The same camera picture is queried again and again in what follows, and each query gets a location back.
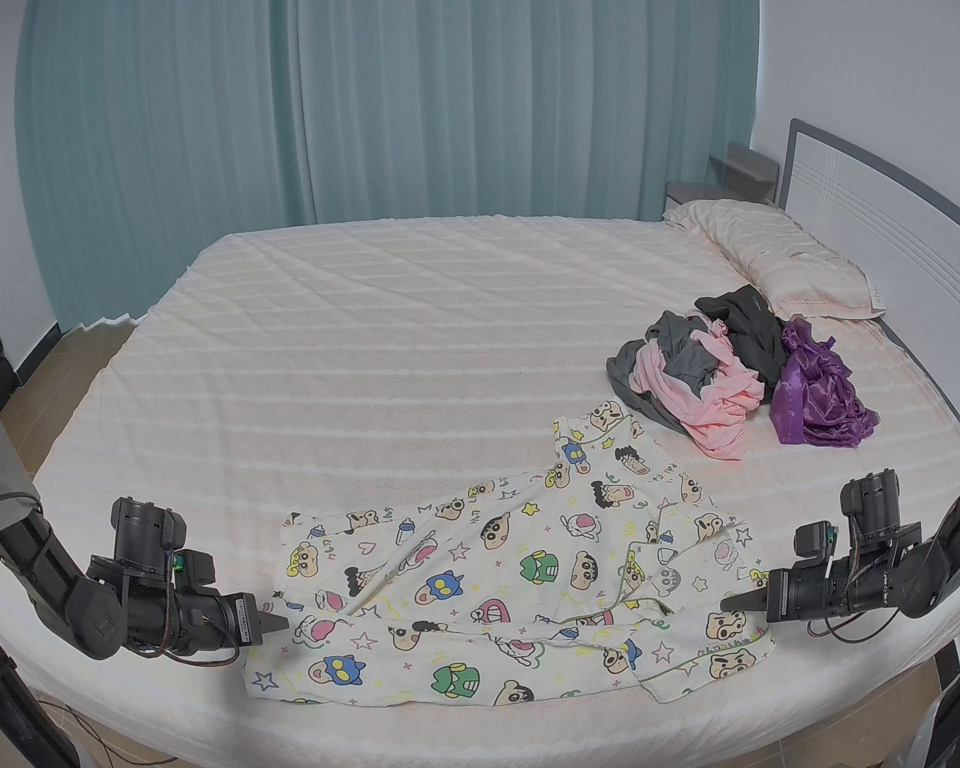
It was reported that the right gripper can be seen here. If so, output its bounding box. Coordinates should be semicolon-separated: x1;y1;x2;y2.
765;562;840;624

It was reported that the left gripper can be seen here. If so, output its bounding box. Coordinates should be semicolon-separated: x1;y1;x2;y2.
166;588;265;654

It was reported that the white printed pyjama top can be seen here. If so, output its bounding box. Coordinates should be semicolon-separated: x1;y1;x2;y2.
241;397;775;710

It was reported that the pink garment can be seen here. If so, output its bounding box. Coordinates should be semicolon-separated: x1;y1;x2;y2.
630;318;766;460

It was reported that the purple garment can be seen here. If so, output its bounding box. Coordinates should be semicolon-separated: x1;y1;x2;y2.
768;316;880;449

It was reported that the dark grey garment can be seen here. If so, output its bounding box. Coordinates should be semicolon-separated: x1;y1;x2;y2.
693;285;792;402

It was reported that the bed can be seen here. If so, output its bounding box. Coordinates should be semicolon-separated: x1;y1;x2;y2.
0;118;960;768

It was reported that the grey bedside table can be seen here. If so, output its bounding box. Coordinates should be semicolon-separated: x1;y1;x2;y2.
666;141;781;207

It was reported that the blue-green curtain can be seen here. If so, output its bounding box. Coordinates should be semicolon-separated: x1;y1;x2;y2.
292;0;762;225
15;0;305;335

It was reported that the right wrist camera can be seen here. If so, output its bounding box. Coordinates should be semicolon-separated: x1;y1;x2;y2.
793;522;839;569

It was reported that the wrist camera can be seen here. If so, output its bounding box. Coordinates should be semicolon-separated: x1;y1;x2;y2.
793;522;839;569
174;549;220;594

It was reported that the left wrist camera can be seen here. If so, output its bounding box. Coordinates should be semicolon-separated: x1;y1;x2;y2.
174;549;220;594

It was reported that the black cable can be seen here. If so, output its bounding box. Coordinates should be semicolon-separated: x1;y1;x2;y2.
33;697;110;762

